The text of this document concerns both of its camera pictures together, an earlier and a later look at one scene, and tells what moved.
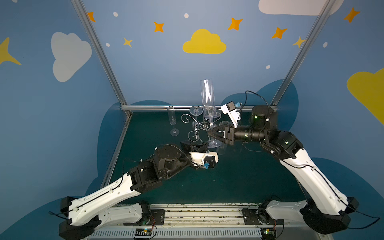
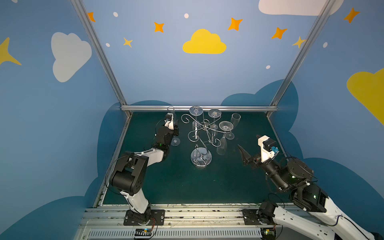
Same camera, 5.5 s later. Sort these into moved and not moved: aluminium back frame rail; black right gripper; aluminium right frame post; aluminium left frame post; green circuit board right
Moved: black right gripper
Not moved: aluminium left frame post; green circuit board right; aluminium right frame post; aluminium back frame rail
